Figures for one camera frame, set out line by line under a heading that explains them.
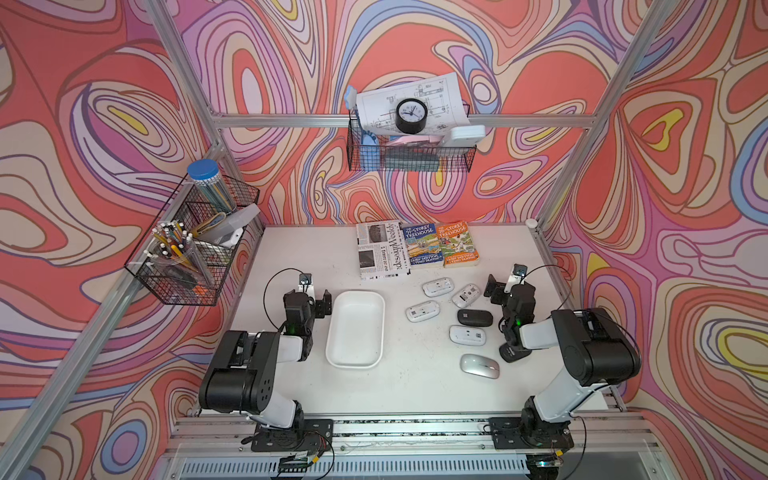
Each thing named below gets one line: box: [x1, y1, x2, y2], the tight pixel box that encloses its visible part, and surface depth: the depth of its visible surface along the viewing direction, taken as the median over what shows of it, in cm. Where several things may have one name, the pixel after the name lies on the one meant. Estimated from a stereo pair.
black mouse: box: [457, 309, 493, 327], surface depth 95 cm
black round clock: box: [395, 98, 428, 135], surface depth 80 cm
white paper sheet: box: [356, 72, 471, 135], surface depth 84 cm
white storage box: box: [326, 290, 386, 369], surface depth 93 cm
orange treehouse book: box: [437, 221, 480, 267], surface depth 113 cm
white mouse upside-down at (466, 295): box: [452, 283, 481, 308], surface depth 98 cm
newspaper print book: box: [356, 220, 411, 280], surface depth 110 cm
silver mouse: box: [460, 354, 500, 379], surface depth 87 cm
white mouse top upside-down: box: [422, 277, 455, 297], surface depth 101 cm
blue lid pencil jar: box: [188, 158, 237, 216], surface depth 75 cm
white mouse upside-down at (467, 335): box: [449, 325, 487, 346], surface depth 90 cm
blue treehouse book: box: [402, 223, 444, 266], surface depth 113 cm
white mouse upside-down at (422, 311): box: [405, 300, 441, 323], surface depth 95 cm
